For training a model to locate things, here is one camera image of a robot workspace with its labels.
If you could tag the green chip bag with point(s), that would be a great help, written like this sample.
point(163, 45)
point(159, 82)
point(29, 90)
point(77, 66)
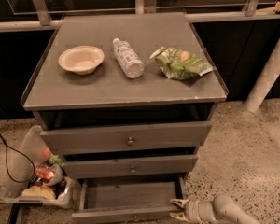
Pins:
point(180, 64)

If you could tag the clear plastic water bottle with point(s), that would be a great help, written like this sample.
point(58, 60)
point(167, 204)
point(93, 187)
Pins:
point(128, 60)

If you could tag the white diagonal pole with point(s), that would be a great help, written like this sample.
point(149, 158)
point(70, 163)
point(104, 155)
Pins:
point(269, 74)

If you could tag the beige paper bowl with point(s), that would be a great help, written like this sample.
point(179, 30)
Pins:
point(81, 60)

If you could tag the grey drawer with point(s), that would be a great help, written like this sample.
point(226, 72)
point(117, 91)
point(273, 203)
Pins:
point(128, 199)
point(126, 138)
point(133, 166)

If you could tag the beige bread item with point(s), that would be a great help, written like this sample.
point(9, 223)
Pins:
point(40, 191)

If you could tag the grey drawer cabinet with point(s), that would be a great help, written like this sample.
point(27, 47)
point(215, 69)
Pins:
point(106, 97)

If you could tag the grey middle drawer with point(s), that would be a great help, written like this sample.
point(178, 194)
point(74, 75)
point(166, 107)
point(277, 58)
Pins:
point(133, 166)

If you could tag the clear plastic bin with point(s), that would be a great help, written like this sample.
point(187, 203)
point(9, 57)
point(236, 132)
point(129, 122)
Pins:
point(22, 165)

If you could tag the grey bottom drawer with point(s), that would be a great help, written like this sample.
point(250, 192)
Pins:
point(128, 199)

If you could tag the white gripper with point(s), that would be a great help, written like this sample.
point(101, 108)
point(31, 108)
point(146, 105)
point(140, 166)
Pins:
point(191, 210)

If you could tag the green orange toy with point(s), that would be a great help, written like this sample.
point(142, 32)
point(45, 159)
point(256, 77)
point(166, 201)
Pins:
point(51, 158)

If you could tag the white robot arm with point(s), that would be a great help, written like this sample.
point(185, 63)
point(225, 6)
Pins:
point(222, 210)

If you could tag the grey metal railing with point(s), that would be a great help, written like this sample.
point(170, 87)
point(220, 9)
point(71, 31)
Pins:
point(34, 15)

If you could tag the red can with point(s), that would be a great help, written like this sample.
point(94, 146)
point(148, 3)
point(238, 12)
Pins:
point(44, 173)

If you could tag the grey top drawer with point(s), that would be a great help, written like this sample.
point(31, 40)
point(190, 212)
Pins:
point(126, 138)

